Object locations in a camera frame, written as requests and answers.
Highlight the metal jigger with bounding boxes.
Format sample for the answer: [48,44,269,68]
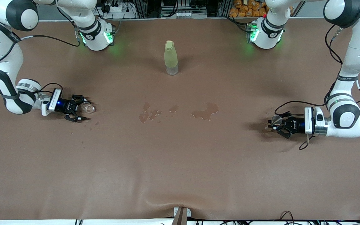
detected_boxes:
[266,115,283,130]

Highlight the clear glass measuring cup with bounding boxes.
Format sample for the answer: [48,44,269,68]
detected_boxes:
[81,102,96,114]

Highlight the yellow-green shaker bottle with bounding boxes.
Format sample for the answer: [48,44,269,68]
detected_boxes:
[164,40,179,76]

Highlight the white power strip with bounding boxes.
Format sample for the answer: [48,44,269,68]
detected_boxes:
[101,2,137,19]

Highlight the brown table cloth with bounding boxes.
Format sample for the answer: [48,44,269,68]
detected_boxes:
[0,18,360,221]

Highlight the orange snack bags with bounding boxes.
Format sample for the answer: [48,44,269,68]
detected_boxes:
[229,0,268,18]

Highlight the white terminal block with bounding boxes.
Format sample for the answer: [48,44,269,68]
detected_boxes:
[161,11,207,18]

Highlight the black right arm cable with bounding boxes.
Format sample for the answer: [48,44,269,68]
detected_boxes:
[0,6,81,95]

